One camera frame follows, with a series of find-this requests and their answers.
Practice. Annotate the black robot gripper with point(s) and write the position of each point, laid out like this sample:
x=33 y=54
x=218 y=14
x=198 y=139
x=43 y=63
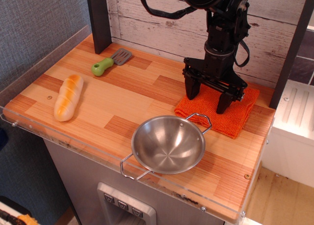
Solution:
x=214 y=71

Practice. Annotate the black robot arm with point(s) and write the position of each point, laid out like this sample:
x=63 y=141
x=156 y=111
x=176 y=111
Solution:
x=227 y=26

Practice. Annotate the white toy sink unit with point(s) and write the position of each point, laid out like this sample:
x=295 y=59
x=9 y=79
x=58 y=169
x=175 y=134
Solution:
x=289 y=150

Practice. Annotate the toy bread loaf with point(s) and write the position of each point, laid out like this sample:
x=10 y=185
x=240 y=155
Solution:
x=68 y=98

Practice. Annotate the grey cabinet dispenser panel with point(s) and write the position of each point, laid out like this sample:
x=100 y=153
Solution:
x=122 y=209

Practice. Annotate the orange object bottom left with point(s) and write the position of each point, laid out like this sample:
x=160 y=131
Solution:
x=28 y=220

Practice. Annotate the steel two-handled bowl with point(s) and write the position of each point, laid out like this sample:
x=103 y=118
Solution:
x=168 y=144

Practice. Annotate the dark right frame post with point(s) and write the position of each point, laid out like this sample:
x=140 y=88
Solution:
x=292 y=52

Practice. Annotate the dark frame post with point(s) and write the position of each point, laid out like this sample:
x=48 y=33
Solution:
x=100 y=25
x=292 y=52

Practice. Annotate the green-handled grey toy spatula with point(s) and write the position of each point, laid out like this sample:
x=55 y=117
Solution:
x=120 y=57

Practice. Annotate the dark left frame post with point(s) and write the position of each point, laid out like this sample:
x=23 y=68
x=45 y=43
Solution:
x=100 y=25

